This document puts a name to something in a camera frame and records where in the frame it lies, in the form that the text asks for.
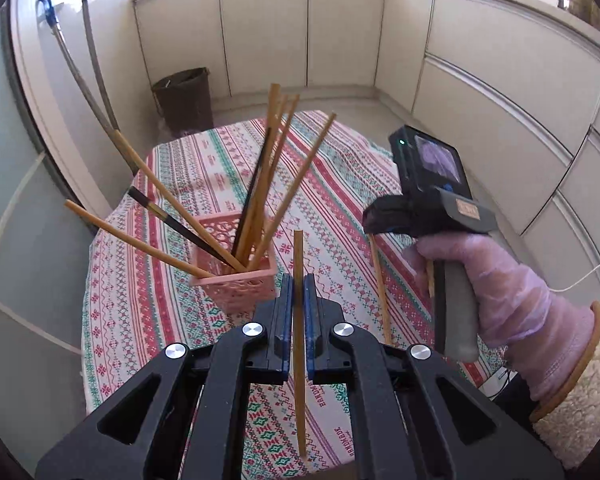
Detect black cables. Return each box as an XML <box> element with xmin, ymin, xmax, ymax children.
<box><xmin>482</xmin><ymin>367</ymin><xmax>513</xmax><ymax>398</ymax></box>

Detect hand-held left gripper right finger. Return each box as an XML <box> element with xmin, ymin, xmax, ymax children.
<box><xmin>302</xmin><ymin>272</ymin><xmax>566</xmax><ymax>480</ymax></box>

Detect dark brown trash bin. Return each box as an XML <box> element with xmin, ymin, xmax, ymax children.
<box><xmin>151</xmin><ymin>67</ymin><xmax>215</xmax><ymax>136</ymax></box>

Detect person's right hand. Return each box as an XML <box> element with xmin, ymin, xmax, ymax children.
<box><xmin>402</xmin><ymin>232</ymin><xmax>596</xmax><ymax>403</ymax></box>

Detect metal pole dark cap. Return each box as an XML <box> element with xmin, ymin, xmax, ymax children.
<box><xmin>72</xmin><ymin>0</ymin><xmax>121</xmax><ymax>131</ymax></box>

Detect bunch of wooden chopsticks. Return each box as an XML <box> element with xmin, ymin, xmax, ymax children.
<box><xmin>230</xmin><ymin>82</ymin><xmax>338</xmax><ymax>273</ymax></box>

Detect black chopstick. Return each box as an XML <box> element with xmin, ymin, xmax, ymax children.
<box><xmin>232</xmin><ymin>127</ymin><xmax>272</xmax><ymax>258</ymax></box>
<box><xmin>127</xmin><ymin>186</ymin><xmax>233</xmax><ymax>267</ymax></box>

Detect white power cable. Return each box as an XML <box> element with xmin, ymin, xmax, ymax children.
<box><xmin>555</xmin><ymin>255</ymin><xmax>600</xmax><ymax>293</ymax></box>

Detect stainless steel pot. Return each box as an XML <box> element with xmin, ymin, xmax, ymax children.
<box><xmin>555</xmin><ymin>0</ymin><xmax>600</xmax><ymax>36</ymax></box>

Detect broom handles against wall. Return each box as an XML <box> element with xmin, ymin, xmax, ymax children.
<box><xmin>36</xmin><ymin>0</ymin><xmax>118</xmax><ymax>133</ymax></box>

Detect pink plastic basket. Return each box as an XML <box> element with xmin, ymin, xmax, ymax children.
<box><xmin>189</xmin><ymin>212</ymin><xmax>278</xmax><ymax>313</ymax></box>

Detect light bamboo chopstick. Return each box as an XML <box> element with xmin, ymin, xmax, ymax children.
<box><xmin>292</xmin><ymin>230</ymin><xmax>308</xmax><ymax>461</ymax></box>
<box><xmin>64</xmin><ymin>199</ymin><xmax>216</xmax><ymax>279</ymax></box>
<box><xmin>112</xmin><ymin>130</ymin><xmax>248</xmax><ymax>273</ymax></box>
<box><xmin>367</xmin><ymin>234</ymin><xmax>393</xmax><ymax>346</ymax></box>

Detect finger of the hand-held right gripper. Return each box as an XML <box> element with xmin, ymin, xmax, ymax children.
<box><xmin>362</xmin><ymin>196</ymin><xmax>417</xmax><ymax>236</ymax></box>

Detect person's right forearm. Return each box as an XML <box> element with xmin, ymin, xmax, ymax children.
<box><xmin>527</xmin><ymin>300</ymin><xmax>600</xmax><ymax>471</ymax></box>

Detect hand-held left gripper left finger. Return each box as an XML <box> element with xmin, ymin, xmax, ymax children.
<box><xmin>35</xmin><ymin>272</ymin><xmax>295</xmax><ymax>480</ymax></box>

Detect white kitchen cabinets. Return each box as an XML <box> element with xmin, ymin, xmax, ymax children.
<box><xmin>130</xmin><ymin>0</ymin><xmax>600</xmax><ymax>311</ymax></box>

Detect glass sliding door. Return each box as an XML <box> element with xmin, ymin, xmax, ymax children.
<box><xmin>0</xmin><ymin>10</ymin><xmax>101</xmax><ymax>461</ymax></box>

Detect patterned tablecloth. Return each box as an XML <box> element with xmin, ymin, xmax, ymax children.
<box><xmin>80</xmin><ymin>110</ymin><xmax>506</xmax><ymax>476</ymax></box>

